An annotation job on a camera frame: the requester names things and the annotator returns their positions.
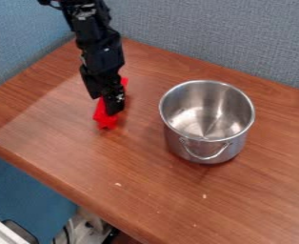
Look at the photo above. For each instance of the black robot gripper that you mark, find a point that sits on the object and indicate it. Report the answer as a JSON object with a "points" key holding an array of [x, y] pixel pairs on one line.
{"points": [[101, 58]]}

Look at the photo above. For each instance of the red plastic block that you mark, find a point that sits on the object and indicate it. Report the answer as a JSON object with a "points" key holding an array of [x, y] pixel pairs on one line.
{"points": [[105, 121]]}

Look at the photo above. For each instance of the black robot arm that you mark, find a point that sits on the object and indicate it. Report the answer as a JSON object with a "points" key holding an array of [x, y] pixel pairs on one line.
{"points": [[84, 14]]}

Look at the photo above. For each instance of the stainless steel metal pot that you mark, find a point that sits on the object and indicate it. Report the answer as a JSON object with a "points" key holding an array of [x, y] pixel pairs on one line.
{"points": [[206, 115]]}

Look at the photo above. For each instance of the white device under table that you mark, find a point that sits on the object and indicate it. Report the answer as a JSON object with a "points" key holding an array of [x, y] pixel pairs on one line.
{"points": [[86, 229]]}

